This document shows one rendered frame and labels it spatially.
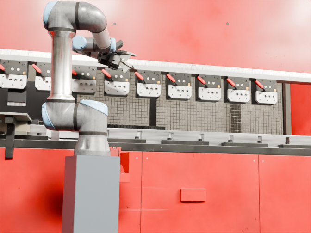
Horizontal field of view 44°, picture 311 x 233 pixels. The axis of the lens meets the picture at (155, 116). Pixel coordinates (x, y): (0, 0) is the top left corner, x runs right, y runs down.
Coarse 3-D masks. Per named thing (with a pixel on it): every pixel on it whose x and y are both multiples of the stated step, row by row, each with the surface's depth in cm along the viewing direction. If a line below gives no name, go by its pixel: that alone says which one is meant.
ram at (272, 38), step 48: (0, 0) 227; (48, 0) 233; (96, 0) 240; (144, 0) 247; (192, 0) 255; (240, 0) 263; (288, 0) 271; (0, 48) 224; (48, 48) 230; (144, 48) 243; (192, 48) 250; (240, 48) 258; (288, 48) 266
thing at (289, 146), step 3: (279, 144) 255; (282, 144) 251; (285, 144) 251; (288, 144) 252; (291, 144) 252; (294, 144) 253; (279, 147) 254; (282, 147) 250; (285, 147) 251; (288, 147) 251; (291, 147) 252; (294, 147) 252; (297, 147) 253; (300, 147) 253; (303, 147) 254; (306, 147) 254; (309, 147) 255
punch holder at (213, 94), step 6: (204, 78) 249; (210, 78) 250; (216, 78) 251; (198, 84) 249; (210, 84) 250; (216, 84) 250; (198, 90) 248; (204, 90) 248; (210, 90) 249; (216, 90) 250; (198, 96) 248; (204, 96) 247; (210, 96) 248; (216, 96) 249
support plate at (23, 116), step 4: (0, 112) 196; (4, 112) 197; (0, 116) 206; (4, 116) 206; (16, 116) 205; (20, 116) 205; (24, 116) 204; (28, 116) 206; (20, 120) 221; (24, 120) 220; (28, 120) 220
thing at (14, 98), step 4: (8, 92) 224; (12, 92) 225; (16, 92) 225; (20, 92) 226; (24, 92) 226; (8, 96) 224; (12, 96) 225; (16, 96) 225; (20, 96) 226; (24, 96) 226; (8, 100) 224; (12, 100) 224; (16, 100) 225; (20, 100) 225; (24, 100) 226; (8, 104) 224; (12, 104) 225; (16, 104) 225; (20, 104) 226; (24, 104) 226
